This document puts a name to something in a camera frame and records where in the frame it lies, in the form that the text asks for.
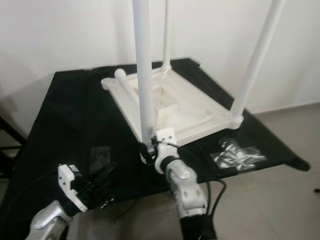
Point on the black round stool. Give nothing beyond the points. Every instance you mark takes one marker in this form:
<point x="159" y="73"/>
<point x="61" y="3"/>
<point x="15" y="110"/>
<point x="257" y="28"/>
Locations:
<point x="10" y="145"/>

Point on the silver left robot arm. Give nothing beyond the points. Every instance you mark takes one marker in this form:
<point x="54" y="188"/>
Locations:
<point x="47" y="222"/>

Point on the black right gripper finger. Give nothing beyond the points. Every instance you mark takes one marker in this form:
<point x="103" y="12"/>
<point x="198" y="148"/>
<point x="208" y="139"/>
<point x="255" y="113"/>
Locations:
<point x="143" y="154"/>

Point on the white plastic table top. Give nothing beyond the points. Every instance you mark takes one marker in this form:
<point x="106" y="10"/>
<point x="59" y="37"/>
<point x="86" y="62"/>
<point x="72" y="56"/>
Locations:
<point x="195" y="110"/>

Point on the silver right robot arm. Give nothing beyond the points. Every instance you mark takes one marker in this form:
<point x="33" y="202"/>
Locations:
<point x="190" y="195"/>

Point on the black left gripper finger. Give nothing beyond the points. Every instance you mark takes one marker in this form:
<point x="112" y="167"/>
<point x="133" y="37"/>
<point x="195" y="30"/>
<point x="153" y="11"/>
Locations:
<point x="106" y="171"/>

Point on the black tablecloth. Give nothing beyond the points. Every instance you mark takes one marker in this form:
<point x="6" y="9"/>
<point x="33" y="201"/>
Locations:
<point x="70" y="125"/>

